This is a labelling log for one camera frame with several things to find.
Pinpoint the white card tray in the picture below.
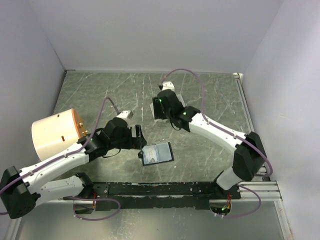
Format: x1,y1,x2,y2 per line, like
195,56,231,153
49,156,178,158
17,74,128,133
150,93,186,123

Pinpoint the silver VIP credit card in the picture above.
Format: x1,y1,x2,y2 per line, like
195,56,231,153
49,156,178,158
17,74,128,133
143,145,159,165

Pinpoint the beige cylindrical lamp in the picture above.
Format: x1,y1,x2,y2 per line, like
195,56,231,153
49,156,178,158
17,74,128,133
31,108,89,162

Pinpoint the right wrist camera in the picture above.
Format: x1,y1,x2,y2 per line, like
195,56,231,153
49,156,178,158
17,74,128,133
158,81,175,92

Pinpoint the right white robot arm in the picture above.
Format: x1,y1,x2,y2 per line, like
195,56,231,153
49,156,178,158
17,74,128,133
152,89,266,199

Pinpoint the right side aluminium rail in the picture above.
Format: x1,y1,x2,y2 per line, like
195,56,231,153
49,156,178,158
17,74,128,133
232,72,271,182

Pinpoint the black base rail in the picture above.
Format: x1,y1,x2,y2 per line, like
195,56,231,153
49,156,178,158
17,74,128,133
80,181,241,210

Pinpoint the aluminium frame rail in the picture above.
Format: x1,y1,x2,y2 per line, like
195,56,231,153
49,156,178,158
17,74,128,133
57,181,283,202

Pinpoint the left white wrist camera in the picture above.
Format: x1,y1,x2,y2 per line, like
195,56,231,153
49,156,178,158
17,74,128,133
116,110,134,121

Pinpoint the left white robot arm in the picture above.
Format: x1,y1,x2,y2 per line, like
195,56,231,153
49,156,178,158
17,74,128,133
0,117,147,219

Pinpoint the black leather card holder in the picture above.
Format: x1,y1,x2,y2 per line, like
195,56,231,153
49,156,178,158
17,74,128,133
138,142,175,167

